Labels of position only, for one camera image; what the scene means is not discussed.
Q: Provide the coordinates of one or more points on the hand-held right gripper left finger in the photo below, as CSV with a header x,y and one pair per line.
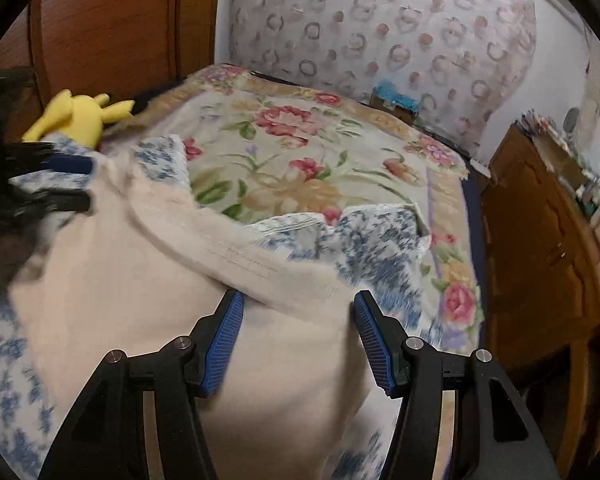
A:
x,y
225,345

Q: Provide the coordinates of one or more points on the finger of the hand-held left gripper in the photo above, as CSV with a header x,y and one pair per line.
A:
x,y
70,163
60,201

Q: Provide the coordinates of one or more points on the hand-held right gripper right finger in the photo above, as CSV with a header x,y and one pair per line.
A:
x,y
372,345

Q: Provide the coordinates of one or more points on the peach printed t-shirt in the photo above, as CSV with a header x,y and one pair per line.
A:
x,y
290,385

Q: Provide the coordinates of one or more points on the yellow plush toy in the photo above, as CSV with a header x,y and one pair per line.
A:
x,y
80,115

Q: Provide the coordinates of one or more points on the blue floral bed sheet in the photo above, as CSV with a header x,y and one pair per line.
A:
x,y
380,255

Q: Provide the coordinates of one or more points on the wooden louvered wardrobe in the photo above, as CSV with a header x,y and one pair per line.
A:
x,y
110,25

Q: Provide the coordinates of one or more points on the wooden cabinet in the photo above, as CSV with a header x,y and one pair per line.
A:
x,y
535,240

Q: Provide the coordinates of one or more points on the red floral blanket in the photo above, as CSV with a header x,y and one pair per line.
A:
x,y
290,160

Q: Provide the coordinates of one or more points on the teal box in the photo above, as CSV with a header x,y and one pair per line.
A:
x,y
395,95

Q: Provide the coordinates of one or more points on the cardboard box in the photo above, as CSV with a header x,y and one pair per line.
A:
x,y
560,157

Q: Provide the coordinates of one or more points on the small round fan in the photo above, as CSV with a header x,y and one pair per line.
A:
x,y
572,120

